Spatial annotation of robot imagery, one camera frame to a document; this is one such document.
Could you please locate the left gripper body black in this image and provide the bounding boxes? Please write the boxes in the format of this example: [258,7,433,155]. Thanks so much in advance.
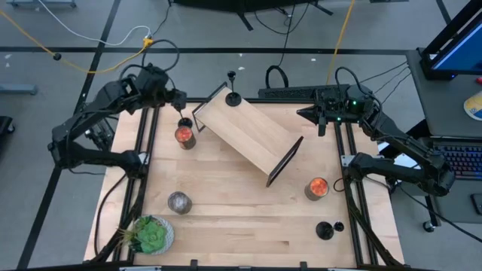
[134,64,177,109]

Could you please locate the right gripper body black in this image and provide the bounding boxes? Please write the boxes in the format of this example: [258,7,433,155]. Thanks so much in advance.
[320,85,358,124]

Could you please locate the orange-label ribbed candle jar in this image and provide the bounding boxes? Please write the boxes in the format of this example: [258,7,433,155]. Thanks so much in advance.
[304,176,331,202]
[173,125,197,151]

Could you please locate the grey glass candle jar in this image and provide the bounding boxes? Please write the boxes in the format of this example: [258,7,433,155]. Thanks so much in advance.
[166,190,194,216]

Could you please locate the black perforated control box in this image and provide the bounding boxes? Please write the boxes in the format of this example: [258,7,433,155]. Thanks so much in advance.
[257,84,325,101]

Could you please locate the white paper sheet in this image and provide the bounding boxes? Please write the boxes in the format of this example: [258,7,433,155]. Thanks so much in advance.
[377,140,419,171]

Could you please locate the grey side desk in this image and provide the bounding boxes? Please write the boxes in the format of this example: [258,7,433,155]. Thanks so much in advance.
[405,48,482,225]

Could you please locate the black stand base legs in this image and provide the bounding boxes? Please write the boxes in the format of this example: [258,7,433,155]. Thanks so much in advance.
[170,0,334,32]

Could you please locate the computer monitor blue screen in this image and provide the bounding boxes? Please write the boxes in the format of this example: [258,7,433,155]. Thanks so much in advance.
[419,0,482,81]

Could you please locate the green succulent in white pot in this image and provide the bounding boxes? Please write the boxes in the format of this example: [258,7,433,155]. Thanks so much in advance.
[117,214,175,256]

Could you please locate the grey floor bar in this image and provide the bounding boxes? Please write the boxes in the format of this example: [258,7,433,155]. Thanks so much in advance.
[0,83,38,96]

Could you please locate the yellow blue round pad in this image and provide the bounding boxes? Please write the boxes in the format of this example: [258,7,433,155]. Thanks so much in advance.
[463,90,482,122]

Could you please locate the backlit black keyboard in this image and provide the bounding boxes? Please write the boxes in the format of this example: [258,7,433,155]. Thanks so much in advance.
[434,144,482,181]

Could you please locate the grey floor dolly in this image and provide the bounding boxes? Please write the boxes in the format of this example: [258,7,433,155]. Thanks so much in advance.
[6,0,78,9]

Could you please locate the black floor object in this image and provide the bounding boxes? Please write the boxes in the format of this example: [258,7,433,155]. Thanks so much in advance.
[0,115,17,138]

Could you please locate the silver aluminium profile piece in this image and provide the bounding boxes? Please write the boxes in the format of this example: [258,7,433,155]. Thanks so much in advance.
[119,265,163,271]

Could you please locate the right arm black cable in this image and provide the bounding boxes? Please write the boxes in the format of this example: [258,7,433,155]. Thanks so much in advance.
[334,65,383,131]

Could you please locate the yellow extension cable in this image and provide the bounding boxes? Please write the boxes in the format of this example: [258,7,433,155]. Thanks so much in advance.
[325,0,356,87]
[0,8,155,75]

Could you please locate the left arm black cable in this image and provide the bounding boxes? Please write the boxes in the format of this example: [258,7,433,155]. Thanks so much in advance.
[140,38,181,73]

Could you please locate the black looped floor cable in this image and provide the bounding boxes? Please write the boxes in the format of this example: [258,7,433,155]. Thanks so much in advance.
[264,0,299,90]

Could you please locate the thin black cable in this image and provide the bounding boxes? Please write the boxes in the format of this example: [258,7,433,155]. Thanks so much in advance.
[372,66,411,95]
[380,72,413,106]
[358,61,410,84]

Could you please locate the white power cable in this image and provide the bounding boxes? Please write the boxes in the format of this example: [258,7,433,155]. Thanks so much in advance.
[36,0,153,46]

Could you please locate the wooden shelf with black frame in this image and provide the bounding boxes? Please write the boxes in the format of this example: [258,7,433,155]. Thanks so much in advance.
[191,81,305,188]

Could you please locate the black table frame rails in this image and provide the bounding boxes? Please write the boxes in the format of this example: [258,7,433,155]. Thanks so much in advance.
[88,96,408,271]

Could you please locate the black arm base cable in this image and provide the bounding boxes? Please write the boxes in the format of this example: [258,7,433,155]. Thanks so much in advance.
[93,172,131,257]

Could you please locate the black desk floor cable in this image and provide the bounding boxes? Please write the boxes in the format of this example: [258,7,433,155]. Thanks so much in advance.
[398,184,482,244]

